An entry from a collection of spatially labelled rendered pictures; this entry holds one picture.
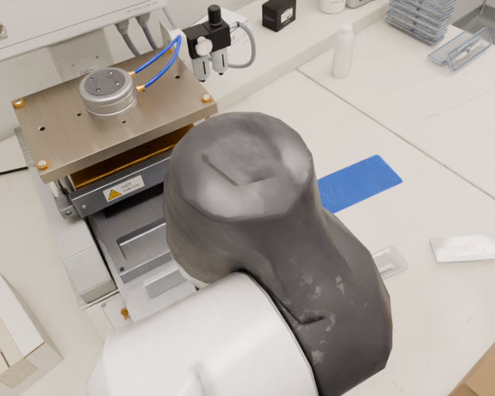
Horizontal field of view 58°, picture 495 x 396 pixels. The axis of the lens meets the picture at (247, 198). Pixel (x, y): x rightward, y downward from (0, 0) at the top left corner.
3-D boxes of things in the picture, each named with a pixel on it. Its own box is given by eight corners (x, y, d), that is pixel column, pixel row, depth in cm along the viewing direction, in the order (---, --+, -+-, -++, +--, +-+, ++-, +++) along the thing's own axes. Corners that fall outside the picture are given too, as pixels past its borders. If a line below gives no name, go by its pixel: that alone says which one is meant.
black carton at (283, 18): (262, 25, 136) (261, 4, 130) (280, 12, 140) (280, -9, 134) (276, 33, 133) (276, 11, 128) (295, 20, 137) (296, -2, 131)
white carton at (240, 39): (166, 67, 125) (162, 43, 120) (220, 28, 136) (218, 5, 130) (199, 83, 120) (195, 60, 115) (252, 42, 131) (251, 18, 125)
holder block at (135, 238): (89, 206, 75) (83, 196, 73) (197, 158, 80) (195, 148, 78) (123, 284, 66) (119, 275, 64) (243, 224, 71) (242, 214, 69)
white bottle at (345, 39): (342, 81, 125) (349, 34, 114) (328, 74, 128) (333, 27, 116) (353, 72, 127) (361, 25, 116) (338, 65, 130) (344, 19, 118)
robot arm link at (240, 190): (262, 430, 31) (379, 352, 33) (316, 474, 18) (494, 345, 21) (145, 204, 35) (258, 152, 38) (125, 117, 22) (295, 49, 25)
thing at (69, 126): (26, 120, 81) (-10, 59, 70) (182, 62, 89) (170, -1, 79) (64, 214, 68) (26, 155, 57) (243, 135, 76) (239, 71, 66)
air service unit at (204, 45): (174, 85, 92) (159, 18, 81) (236, 60, 96) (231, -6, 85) (185, 99, 89) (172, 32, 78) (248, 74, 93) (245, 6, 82)
